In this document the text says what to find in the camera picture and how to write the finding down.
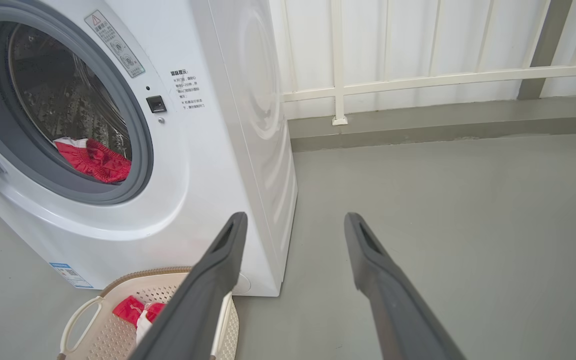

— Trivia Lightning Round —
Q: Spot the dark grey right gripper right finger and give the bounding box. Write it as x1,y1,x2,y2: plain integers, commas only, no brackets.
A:
344,212,466,360

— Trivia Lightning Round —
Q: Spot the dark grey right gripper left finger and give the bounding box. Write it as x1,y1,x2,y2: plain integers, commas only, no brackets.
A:
128,212,249,360

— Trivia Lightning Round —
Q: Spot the red and white garment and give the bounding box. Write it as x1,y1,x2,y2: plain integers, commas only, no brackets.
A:
53,137,133,184
112,295,169,346

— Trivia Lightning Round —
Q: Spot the cream perforated plastic laundry basket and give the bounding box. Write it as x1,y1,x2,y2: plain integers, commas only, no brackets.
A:
58,266,240,360

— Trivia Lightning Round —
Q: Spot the white front-load washing machine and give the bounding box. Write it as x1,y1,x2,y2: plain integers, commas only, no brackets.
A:
0,0,299,298

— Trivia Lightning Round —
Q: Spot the stainless steel washing machine drum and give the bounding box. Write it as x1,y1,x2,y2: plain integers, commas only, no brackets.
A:
8,22,133,162

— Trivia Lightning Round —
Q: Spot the round white filter cover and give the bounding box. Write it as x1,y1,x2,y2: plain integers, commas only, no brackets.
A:
232,272,252,295

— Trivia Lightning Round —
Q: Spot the blue energy label sticker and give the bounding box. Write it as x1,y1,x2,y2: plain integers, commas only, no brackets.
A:
49,262,94,290

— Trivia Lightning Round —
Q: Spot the white metal railing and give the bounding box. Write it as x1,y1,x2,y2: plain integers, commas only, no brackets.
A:
280,0,576,126

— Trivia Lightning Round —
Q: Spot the grey warning sticker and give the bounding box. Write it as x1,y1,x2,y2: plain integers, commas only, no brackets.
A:
84,10,146,78

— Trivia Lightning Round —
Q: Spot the grey vertical post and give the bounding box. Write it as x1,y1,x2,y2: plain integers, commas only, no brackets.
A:
517,0,575,100

